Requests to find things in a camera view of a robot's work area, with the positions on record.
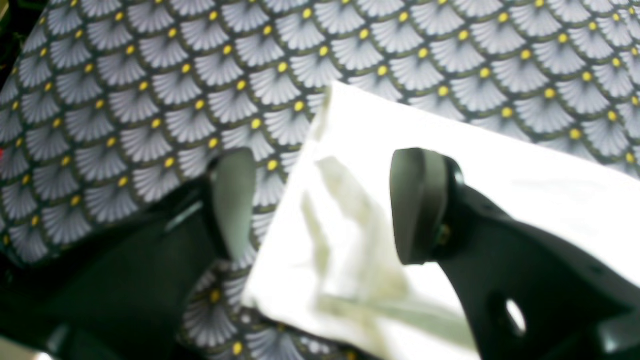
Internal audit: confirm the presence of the purple fan-patterned tablecloth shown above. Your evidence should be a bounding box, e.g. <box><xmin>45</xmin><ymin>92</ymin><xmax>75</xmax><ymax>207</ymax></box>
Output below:
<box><xmin>0</xmin><ymin>0</ymin><xmax>640</xmax><ymax>360</ymax></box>

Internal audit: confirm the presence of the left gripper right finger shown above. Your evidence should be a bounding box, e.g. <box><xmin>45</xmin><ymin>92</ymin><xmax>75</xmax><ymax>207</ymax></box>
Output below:
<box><xmin>390</xmin><ymin>148</ymin><xmax>640</xmax><ymax>360</ymax></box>

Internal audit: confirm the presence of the white printed T-shirt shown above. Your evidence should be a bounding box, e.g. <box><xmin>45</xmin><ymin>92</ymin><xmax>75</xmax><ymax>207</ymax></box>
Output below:
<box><xmin>241</xmin><ymin>82</ymin><xmax>639</xmax><ymax>360</ymax></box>

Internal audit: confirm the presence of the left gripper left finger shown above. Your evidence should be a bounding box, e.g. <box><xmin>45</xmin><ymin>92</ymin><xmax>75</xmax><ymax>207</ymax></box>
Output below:
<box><xmin>0</xmin><ymin>148</ymin><xmax>256</xmax><ymax>360</ymax></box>

